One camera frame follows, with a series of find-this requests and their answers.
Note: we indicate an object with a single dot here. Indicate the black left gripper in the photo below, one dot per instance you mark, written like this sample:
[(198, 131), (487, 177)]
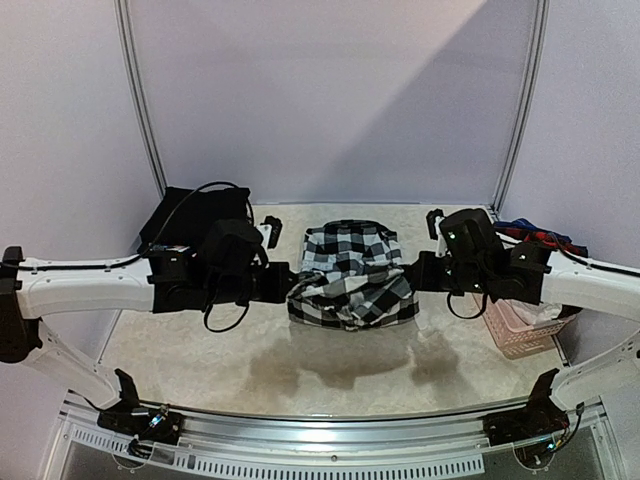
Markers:
[(278, 289)]

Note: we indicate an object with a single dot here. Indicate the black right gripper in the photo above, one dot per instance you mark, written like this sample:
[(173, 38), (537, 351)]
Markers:
[(422, 273)]

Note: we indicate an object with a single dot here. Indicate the black t-shirt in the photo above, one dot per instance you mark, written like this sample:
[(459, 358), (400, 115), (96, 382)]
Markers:
[(188, 224)]

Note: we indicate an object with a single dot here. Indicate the black white checked shirt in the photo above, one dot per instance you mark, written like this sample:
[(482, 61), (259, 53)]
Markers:
[(352, 278)]

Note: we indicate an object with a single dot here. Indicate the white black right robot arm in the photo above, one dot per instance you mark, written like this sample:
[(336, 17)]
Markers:
[(550, 275)]

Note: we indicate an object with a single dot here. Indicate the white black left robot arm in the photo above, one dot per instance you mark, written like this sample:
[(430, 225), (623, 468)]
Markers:
[(31, 289)]

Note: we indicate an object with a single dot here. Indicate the pink plastic laundry basket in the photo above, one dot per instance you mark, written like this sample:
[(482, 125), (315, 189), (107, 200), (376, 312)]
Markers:
[(507, 323)]

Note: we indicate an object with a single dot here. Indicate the red black plaid shirt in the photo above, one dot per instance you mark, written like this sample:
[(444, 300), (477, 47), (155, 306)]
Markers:
[(571, 248)]

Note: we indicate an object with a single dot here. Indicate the blue plaid garment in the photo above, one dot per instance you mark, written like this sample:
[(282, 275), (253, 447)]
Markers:
[(522, 222)]

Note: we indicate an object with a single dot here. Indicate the colourful patterned folded shorts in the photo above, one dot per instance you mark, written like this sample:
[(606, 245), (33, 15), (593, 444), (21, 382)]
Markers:
[(168, 248)]

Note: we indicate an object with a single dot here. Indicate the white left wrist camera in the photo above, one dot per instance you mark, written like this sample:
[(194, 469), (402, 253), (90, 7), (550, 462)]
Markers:
[(270, 229)]

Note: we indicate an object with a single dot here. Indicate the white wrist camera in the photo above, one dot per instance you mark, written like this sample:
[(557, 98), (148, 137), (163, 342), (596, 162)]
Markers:
[(270, 229), (433, 219)]

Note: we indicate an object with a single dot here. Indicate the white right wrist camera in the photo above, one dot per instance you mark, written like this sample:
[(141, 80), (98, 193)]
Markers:
[(433, 219)]

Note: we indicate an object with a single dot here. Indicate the right aluminium frame post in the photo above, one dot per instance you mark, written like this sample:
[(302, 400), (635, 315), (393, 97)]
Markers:
[(525, 100)]

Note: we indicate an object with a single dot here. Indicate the aluminium frame post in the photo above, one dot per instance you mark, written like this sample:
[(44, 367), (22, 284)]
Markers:
[(136, 86), (525, 100)]

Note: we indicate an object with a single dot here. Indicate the front aluminium rail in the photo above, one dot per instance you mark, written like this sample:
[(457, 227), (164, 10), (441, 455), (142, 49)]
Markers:
[(215, 445)]

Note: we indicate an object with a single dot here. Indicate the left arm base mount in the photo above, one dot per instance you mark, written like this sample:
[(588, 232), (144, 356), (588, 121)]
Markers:
[(129, 417)]

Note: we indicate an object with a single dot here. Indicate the left aluminium frame post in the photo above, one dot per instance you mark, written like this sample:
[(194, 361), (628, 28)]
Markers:
[(136, 86)]

